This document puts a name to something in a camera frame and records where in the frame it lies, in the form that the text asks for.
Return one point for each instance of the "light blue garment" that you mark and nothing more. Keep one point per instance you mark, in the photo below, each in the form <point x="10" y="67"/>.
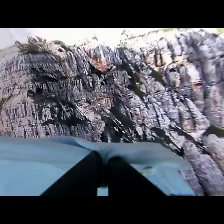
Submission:
<point x="33" y="163"/>

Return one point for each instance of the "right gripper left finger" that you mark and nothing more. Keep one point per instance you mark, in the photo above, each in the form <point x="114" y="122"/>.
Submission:
<point x="80" y="178"/>

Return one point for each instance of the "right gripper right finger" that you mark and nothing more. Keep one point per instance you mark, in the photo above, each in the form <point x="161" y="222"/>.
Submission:
<point x="128" y="180"/>

